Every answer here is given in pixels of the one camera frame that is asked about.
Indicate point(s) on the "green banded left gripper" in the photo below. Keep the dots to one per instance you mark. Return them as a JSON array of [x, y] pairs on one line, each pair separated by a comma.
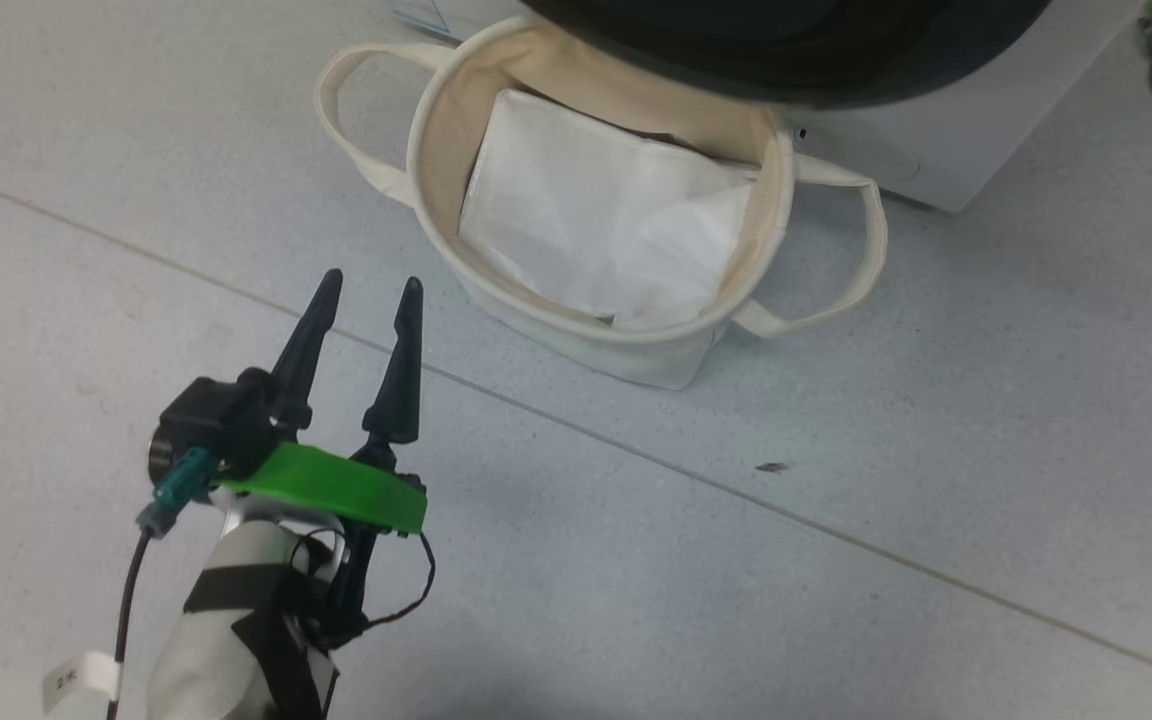
[[336, 490]]

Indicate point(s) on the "black round washing machine door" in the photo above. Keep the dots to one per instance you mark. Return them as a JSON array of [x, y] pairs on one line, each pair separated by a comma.
[[786, 50]]

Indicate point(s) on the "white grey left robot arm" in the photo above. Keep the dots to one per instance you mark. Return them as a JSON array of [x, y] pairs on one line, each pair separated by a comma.
[[206, 660]]

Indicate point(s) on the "cream fabric laundry basket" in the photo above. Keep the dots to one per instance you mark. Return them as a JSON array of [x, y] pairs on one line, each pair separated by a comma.
[[576, 345]]

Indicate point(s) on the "white washing machine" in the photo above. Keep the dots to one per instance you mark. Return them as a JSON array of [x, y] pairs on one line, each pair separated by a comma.
[[936, 150]]

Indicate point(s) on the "white folded cloth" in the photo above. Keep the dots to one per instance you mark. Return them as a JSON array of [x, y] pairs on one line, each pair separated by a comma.
[[586, 200]]

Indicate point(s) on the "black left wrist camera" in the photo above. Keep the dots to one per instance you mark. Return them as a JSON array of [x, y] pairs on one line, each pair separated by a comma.
[[216, 415]]

